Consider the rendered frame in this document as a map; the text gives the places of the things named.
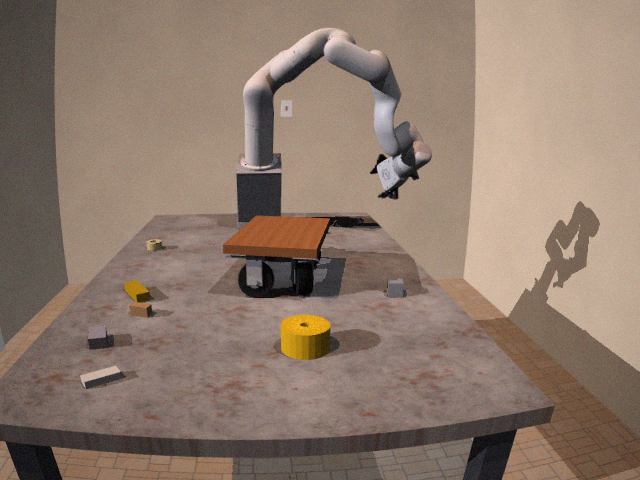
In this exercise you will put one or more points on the yellow rectangular block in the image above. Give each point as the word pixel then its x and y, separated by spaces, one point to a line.
pixel 137 291

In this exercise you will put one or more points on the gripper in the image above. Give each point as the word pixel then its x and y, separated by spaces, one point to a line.
pixel 390 180

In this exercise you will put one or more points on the beige roll of masking tape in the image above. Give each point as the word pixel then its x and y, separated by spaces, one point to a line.
pixel 154 245

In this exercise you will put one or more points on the yellow cylinder with centre hole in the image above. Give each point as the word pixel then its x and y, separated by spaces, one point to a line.
pixel 305 343

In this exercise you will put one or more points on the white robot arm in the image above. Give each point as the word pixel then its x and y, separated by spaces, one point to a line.
pixel 341 51

